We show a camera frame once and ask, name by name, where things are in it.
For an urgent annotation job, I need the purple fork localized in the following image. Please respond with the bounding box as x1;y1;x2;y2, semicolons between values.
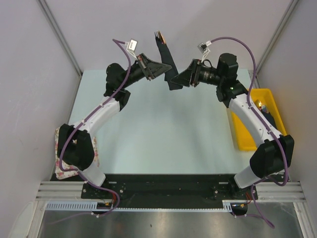
155;31;163;44

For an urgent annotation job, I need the gold knife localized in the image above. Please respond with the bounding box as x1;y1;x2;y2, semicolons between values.
158;31;166;45

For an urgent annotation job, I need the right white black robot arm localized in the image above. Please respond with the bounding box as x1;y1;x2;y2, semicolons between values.
171;53;294;190

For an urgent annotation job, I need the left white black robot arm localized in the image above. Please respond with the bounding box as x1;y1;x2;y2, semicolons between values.
57;52;175;186

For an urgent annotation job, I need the dark rolled napkin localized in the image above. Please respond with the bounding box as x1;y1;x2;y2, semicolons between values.
262;111;277;129

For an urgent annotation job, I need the gold spoon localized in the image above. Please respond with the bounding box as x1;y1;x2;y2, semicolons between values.
255;100;262;109

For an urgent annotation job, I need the yellow plastic bin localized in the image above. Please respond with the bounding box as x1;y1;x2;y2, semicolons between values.
230;88;287;151

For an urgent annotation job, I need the floral cloth mat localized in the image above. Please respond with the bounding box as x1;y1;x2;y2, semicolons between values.
54;124;100;179

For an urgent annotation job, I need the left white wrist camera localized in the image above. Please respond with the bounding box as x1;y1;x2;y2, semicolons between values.
125;39;138;59

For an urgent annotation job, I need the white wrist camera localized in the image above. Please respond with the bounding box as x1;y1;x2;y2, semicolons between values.
125;39;138;59
198;41;212;62

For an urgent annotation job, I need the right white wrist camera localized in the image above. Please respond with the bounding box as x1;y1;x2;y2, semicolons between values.
198;41;212;62

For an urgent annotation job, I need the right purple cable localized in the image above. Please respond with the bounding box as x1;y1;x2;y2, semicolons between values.
209;37;289;229

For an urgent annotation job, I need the purple cable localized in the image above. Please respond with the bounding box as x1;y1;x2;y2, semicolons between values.
47;39;133;225
209;37;289;229

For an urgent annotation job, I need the left corner aluminium post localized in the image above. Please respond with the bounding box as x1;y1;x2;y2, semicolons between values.
37;0;83;76

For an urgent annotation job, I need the corner aluminium post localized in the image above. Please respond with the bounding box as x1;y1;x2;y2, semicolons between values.
256;0;301;75
37;0;83;76

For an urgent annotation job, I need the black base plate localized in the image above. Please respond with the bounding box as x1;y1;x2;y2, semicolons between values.
50;173;290;216

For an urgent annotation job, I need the right corner aluminium post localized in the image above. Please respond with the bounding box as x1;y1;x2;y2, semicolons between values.
256;0;301;75

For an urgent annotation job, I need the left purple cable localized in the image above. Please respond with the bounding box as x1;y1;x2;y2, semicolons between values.
47;39;133;225

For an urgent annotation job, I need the aluminium frame rail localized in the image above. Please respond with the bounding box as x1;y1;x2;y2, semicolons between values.
36;181;306;203

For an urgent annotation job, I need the white cable duct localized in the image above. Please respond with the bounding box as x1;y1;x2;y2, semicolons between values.
46;201;232;212

